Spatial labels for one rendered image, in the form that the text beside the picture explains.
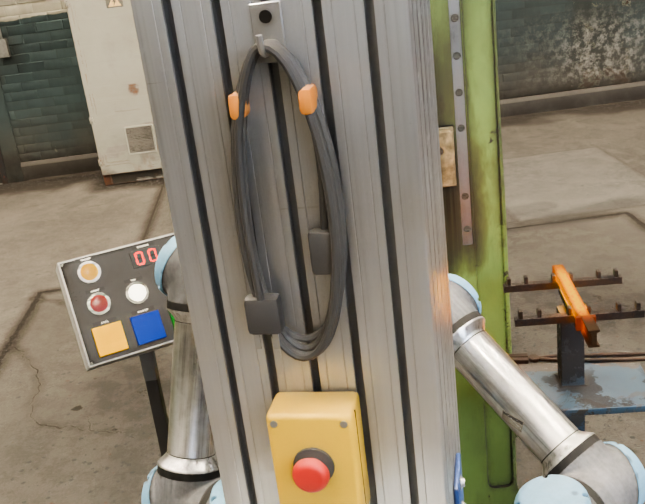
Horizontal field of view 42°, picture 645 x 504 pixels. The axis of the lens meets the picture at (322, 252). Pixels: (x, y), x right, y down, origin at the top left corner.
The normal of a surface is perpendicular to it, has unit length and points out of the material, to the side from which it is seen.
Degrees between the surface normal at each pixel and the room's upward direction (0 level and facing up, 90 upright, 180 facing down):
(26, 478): 0
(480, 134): 90
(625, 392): 0
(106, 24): 90
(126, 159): 90
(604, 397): 0
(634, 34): 90
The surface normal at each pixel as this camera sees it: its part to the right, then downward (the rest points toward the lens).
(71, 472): -0.11, -0.93
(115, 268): 0.33, -0.23
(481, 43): 0.04, 0.35
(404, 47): -0.18, 0.37
